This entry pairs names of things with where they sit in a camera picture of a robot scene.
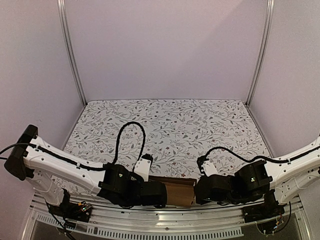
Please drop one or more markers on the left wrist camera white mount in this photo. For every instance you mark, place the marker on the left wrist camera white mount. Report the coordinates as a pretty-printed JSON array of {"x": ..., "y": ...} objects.
[{"x": 143, "y": 165}]

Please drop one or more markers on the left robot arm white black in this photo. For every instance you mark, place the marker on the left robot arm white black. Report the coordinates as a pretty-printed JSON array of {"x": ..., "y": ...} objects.
[{"x": 36, "y": 161}]

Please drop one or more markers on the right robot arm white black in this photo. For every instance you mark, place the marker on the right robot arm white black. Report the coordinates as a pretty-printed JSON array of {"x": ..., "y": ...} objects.
[{"x": 283, "y": 177}]

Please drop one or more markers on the floral patterned table mat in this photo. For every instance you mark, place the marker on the floral patterned table mat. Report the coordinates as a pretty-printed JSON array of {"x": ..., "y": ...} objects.
[{"x": 174, "y": 131}]

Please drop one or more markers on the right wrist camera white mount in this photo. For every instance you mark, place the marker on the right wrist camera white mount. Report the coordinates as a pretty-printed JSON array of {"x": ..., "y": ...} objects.
[{"x": 206, "y": 166}]

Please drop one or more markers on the aluminium front rail frame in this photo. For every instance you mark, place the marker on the aluminium front rail frame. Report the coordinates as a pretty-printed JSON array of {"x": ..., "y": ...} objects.
[{"x": 199, "y": 222}]

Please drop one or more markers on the left aluminium frame post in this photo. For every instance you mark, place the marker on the left aluminium frame post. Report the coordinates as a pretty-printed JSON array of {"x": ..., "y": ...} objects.
[{"x": 61, "y": 5}]

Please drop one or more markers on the aluminium frame post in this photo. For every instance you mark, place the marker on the aluminium frame post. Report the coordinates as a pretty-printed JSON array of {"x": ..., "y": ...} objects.
[
  {"x": 61, "y": 5},
  {"x": 262, "y": 51}
]

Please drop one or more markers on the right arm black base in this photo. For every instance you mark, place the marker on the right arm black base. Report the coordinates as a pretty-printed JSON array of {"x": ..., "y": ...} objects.
[{"x": 268, "y": 209}]

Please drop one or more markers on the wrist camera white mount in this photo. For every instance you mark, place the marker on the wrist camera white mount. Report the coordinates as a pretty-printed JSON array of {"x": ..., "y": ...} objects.
[
  {"x": 143, "y": 165},
  {"x": 206, "y": 166}
]

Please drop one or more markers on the right aluminium frame post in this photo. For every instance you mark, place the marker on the right aluminium frame post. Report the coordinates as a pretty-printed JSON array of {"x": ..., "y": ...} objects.
[{"x": 262, "y": 51}]

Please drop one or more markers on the brown cardboard paper box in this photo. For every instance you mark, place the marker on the brown cardboard paper box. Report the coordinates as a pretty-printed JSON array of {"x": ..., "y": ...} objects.
[{"x": 180, "y": 191}]

